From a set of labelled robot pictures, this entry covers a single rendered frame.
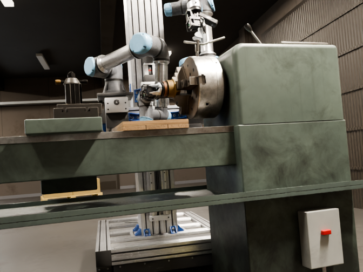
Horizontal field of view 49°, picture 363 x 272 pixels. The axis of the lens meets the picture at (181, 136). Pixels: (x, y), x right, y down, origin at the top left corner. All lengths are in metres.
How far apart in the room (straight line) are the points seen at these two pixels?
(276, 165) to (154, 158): 0.58
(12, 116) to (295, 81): 9.73
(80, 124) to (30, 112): 9.50
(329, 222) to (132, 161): 0.96
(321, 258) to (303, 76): 0.86
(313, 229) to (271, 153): 0.39
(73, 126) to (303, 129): 1.08
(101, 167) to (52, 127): 0.26
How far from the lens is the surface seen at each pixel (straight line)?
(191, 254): 2.48
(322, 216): 1.98
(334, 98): 2.14
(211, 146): 1.84
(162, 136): 1.77
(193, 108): 1.96
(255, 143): 1.87
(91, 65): 2.47
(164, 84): 1.94
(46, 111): 11.08
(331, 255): 2.04
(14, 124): 11.18
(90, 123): 1.66
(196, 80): 1.89
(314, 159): 2.04
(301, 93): 2.03
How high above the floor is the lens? 0.73
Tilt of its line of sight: 3 degrees up
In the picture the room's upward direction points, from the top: 4 degrees counter-clockwise
